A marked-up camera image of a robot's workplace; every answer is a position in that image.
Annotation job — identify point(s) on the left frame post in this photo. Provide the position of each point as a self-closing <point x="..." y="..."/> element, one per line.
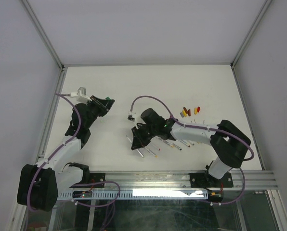
<point x="41" y="32"/>

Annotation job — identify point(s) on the opened black pen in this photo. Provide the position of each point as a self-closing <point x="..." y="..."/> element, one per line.
<point x="176" y="146"/>

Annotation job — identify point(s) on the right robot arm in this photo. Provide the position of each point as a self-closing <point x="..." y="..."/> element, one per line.
<point x="229" y="143"/>

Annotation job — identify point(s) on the frame post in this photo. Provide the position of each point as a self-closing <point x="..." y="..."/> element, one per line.
<point x="251" y="32"/>
<point x="41" y="32"/>

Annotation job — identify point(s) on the right frame post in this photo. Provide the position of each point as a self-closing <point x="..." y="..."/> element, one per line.
<point x="251" y="32"/>

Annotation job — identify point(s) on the slotted cable duct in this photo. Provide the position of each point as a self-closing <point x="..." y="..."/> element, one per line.
<point x="135" y="194"/>

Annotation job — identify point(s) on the yellow capped pen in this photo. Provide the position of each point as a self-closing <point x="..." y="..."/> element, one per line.
<point x="151" y="152"/>

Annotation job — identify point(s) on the brown pen cap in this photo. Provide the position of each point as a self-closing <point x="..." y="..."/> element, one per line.
<point x="186" y="112"/>

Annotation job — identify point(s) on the opened pen with orange end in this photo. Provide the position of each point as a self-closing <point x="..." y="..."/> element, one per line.
<point x="168" y="143"/>

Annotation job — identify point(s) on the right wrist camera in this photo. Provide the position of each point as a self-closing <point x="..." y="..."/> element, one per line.
<point x="131" y="116"/>

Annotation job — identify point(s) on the aluminium front rail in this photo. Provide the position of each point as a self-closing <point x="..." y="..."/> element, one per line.
<point x="148" y="179"/>

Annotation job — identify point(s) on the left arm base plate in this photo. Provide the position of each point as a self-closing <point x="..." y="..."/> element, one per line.
<point x="95" y="180"/>

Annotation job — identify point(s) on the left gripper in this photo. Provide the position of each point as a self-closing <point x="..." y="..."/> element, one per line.
<point x="103" y="105"/>

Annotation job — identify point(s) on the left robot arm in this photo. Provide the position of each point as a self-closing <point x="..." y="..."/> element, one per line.
<point x="75" y="138"/>

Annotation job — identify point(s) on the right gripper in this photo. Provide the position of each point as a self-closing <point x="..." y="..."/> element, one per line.
<point x="138" y="142"/>

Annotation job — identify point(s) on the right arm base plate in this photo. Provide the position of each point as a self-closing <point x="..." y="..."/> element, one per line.
<point x="203" y="180"/>

